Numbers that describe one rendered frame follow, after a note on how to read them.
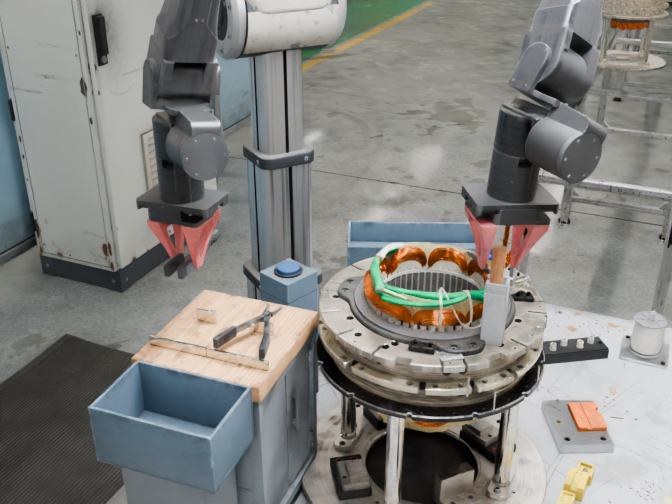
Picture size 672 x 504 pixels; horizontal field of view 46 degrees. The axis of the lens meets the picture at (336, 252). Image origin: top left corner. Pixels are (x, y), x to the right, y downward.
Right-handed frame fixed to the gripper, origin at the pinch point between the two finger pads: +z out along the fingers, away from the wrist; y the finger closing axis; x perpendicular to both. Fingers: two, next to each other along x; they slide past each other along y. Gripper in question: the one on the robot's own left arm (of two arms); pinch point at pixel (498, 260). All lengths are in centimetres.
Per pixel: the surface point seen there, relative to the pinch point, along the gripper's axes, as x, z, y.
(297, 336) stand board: 9.0, 16.2, -23.6
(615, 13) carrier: 253, 16, 148
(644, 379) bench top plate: 27, 41, 45
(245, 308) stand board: 17.7, 16.8, -30.3
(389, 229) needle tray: 44.1, 17.3, -2.4
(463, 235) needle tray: 41.5, 17.5, 11.0
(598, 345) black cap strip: 36, 40, 40
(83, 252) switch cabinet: 225, 116, -85
